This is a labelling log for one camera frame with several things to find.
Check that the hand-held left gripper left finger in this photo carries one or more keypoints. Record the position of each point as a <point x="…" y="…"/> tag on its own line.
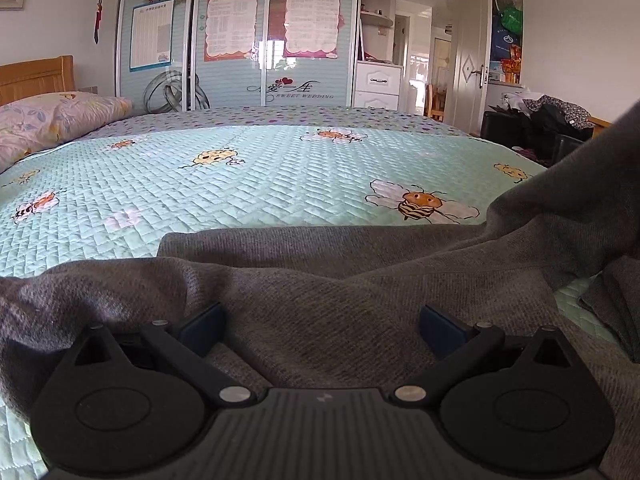
<point x="202" y="332"/>

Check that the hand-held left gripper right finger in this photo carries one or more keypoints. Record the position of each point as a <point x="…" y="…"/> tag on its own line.
<point x="442" y="332"/>

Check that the grey knit sweater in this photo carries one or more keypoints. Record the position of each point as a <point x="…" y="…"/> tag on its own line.
<point x="320" y="280"/>

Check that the pile of clothes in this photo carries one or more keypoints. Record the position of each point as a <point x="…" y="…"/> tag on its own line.
<point x="560" y="110"/>

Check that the bee print quilted bedspread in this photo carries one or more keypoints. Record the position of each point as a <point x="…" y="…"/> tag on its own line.
<point x="250" y="180"/>

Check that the black armchair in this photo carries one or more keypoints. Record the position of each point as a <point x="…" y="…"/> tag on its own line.
<point x="510" y="130"/>

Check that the wooden chair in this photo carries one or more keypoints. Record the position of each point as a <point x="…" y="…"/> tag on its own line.
<point x="436" y="105"/>

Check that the dotted purple bed sheet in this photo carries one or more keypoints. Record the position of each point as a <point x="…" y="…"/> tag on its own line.
<point x="300" y="116"/>

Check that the sliding door wardrobe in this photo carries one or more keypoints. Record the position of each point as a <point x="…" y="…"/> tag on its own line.
<point x="230" y="85"/>

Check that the white drawer cabinet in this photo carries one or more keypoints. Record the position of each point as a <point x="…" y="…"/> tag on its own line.
<point x="377" y="85"/>

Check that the floral pillow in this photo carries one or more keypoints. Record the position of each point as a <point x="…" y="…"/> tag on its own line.
<point x="55" y="120"/>

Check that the white door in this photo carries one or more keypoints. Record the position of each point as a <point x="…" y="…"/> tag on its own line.
<point x="470" y="60"/>

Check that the blue framed chart poster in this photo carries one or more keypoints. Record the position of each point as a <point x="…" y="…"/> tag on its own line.
<point x="151" y="35"/>

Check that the wooden headboard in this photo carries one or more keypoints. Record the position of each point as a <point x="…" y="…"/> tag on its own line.
<point x="35" y="80"/>

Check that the pink bordered poster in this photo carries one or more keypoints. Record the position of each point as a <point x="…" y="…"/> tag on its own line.
<point x="231" y="25"/>
<point x="312" y="21"/>

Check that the colourful hanging bags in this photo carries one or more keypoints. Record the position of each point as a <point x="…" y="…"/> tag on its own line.
<point x="510" y="25"/>

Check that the red hanging ornament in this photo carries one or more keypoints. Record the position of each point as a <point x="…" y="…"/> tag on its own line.
<point x="98" y="17"/>

